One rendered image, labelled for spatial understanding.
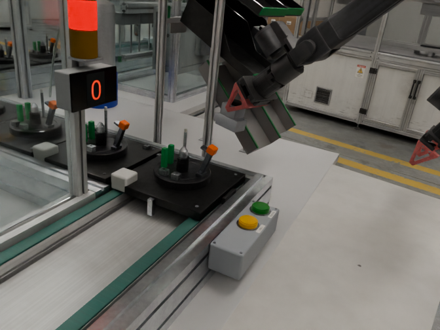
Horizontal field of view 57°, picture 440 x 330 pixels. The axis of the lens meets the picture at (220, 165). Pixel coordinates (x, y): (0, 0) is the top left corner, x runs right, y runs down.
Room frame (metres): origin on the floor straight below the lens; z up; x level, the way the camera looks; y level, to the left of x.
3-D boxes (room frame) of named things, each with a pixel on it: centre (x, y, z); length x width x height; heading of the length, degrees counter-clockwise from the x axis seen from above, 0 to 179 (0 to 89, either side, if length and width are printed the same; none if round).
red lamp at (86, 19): (0.76, 0.28, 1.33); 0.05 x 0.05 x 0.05
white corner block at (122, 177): (0.84, 0.22, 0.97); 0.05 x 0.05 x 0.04; 66
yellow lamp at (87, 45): (0.76, 0.28, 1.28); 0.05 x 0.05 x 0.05
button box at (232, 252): (0.72, -0.07, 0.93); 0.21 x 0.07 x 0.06; 156
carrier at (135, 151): (0.99, 0.32, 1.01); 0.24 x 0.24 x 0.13; 66
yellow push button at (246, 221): (0.72, -0.07, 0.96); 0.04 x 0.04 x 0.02
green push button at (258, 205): (0.78, -0.10, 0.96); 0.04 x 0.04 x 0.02
